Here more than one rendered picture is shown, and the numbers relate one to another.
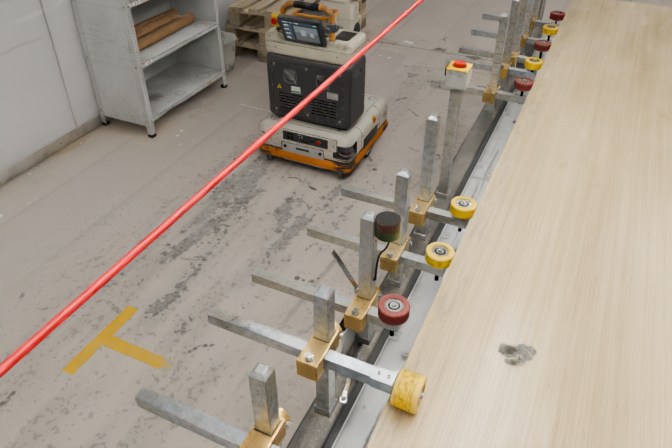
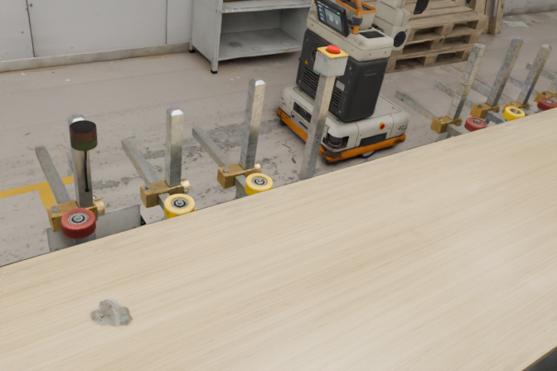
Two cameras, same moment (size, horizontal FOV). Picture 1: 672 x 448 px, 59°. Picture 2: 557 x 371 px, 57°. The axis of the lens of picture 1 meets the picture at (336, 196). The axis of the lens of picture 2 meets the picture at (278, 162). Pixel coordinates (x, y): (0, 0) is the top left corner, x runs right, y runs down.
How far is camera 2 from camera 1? 1.08 m
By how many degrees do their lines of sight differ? 22
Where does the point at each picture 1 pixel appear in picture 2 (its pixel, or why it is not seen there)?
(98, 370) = (17, 204)
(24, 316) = (15, 147)
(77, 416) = not seen: outside the picture
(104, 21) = not seen: outside the picture
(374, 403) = not seen: hidden behind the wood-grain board
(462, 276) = (167, 231)
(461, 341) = (84, 275)
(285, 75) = (312, 53)
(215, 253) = not seen: hidden behind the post
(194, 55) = (290, 26)
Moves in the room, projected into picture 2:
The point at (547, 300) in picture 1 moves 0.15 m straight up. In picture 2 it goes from (209, 292) to (214, 243)
